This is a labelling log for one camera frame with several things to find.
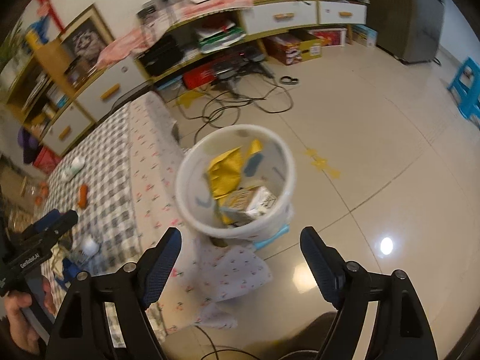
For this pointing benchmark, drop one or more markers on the black device on shelf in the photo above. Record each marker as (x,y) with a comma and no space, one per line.
(163,55)

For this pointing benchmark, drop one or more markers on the silver foil carton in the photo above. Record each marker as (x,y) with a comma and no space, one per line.
(246,205)

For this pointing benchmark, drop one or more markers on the grey checkered table cloth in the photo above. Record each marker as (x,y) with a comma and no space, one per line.
(131,161)

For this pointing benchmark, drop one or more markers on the framed cat picture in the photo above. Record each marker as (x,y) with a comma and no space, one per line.
(87,36)

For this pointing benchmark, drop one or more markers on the yellow white tv cabinet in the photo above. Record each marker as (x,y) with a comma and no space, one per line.
(103,91)

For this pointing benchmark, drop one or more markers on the yellow snack wrapper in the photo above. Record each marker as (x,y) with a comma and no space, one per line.
(224,173)

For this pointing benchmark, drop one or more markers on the white plastic bottle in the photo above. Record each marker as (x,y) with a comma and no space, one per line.
(75,166)

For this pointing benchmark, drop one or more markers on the red box under cabinet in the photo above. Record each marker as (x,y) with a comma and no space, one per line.
(200,76)

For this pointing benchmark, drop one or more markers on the person's left hand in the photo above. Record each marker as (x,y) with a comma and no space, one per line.
(18,338)

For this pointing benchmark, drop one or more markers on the grey refrigerator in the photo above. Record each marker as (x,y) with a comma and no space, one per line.
(409,30)

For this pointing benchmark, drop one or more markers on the pink cloth on cabinet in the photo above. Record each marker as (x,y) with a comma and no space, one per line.
(135,42)

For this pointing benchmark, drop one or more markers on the orange peel piece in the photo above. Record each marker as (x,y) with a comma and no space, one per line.
(83,196)

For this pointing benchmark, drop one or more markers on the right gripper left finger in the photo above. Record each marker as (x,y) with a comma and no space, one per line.
(156,264)

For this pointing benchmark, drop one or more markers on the white plastic trash bin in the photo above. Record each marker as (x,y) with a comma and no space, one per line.
(274,168)

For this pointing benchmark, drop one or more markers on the cardboard box under cabinet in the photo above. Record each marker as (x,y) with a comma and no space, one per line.
(294,47)

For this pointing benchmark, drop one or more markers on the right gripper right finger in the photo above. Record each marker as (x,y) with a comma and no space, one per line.
(326,266)

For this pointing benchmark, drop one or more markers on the blue plastic stool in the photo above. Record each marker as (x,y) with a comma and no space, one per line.
(466,84)

